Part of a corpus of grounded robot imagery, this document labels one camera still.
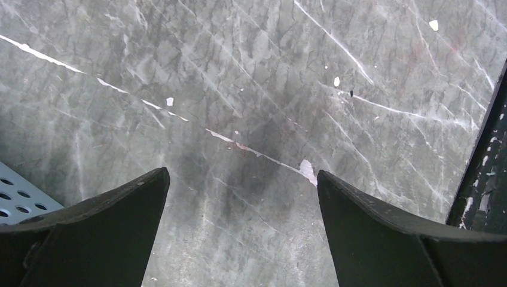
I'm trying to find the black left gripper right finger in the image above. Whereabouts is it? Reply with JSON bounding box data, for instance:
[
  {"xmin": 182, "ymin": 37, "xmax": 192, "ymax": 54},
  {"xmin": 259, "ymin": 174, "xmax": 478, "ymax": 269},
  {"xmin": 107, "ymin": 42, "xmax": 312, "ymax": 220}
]
[{"xmin": 317, "ymin": 170, "xmax": 506, "ymax": 286}]

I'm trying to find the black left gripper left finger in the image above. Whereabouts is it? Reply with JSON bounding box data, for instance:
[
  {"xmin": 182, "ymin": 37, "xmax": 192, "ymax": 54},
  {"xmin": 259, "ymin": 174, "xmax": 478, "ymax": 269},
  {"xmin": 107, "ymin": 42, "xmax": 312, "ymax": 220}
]
[{"xmin": 1, "ymin": 167, "xmax": 170, "ymax": 286}]

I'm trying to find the blue perforated plastic basket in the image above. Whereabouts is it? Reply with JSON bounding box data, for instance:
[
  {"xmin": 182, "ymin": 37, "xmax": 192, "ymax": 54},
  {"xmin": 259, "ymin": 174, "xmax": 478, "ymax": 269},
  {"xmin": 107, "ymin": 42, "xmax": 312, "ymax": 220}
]
[{"xmin": 0, "ymin": 163, "xmax": 63, "ymax": 225}]

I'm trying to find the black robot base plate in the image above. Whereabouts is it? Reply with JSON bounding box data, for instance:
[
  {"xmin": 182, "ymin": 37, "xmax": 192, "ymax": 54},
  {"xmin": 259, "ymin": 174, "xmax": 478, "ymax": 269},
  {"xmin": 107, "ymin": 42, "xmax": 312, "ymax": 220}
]
[{"xmin": 446, "ymin": 65, "xmax": 506, "ymax": 235}]

